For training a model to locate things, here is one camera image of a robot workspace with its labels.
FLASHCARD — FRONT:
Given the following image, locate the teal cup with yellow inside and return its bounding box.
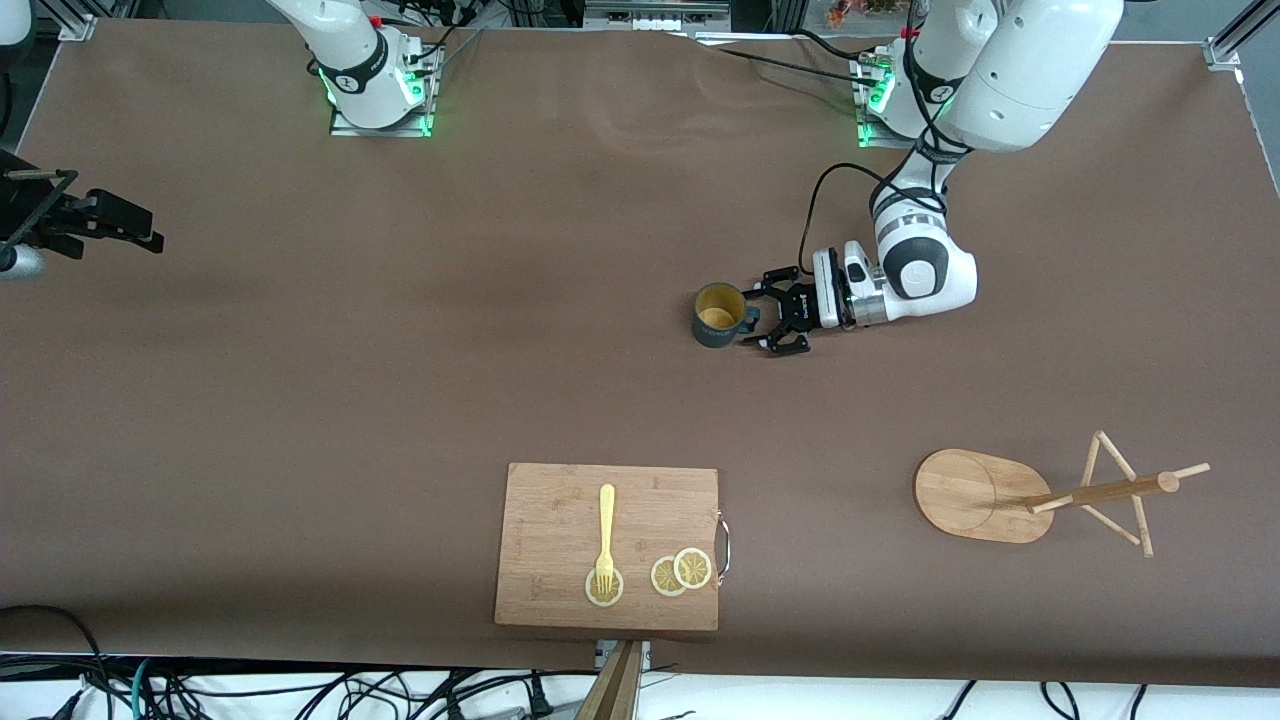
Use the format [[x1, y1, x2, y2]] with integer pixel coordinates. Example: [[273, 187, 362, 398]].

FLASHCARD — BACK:
[[693, 283, 761, 349]]

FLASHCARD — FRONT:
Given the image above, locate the wooden mug rack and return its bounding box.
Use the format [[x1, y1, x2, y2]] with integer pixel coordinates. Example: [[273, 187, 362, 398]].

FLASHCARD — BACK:
[[914, 431, 1211, 558]]

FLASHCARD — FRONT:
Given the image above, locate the grey metal rack panel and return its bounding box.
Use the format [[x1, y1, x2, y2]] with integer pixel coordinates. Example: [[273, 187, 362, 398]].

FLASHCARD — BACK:
[[585, 0, 731, 31]]

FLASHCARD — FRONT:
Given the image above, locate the yellow plastic fork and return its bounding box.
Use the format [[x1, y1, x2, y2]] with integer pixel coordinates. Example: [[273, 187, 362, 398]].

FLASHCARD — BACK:
[[595, 484, 617, 593]]

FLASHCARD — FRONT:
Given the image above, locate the bamboo cutting board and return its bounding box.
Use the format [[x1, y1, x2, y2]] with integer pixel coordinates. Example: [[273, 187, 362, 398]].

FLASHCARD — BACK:
[[494, 462, 731, 632]]

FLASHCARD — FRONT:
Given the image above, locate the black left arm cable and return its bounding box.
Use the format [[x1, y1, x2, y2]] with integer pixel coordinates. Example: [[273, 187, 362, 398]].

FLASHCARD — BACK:
[[798, 100, 946, 266]]

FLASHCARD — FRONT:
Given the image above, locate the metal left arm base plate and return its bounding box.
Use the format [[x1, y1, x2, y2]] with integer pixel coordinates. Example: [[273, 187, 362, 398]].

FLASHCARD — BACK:
[[857, 55, 963, 151]]

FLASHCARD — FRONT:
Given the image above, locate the aluminium frame profile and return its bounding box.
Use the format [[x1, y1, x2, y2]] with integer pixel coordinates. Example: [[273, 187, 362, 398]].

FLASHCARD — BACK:
[[55, 0, 101, 41], [1205, 0, 1280, 71]]

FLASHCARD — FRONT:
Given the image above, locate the black table cable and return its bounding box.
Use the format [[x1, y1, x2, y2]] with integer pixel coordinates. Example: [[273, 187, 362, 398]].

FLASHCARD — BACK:
[[790, 28, 873, 63], [715, 47, 883, 89]]

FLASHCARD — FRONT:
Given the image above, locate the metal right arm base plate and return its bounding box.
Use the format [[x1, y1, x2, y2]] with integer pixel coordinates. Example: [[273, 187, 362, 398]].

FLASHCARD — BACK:
[[330, 45, 443, 138]]

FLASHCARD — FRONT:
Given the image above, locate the wooden post with metal bracket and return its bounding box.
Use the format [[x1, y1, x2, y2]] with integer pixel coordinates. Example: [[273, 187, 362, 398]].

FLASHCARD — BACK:
[[575, 640, 651, 720]]

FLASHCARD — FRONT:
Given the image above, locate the black looped floor cable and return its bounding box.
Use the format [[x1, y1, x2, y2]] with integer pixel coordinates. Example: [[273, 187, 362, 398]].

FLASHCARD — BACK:
[[0, 605, 113, 720]]

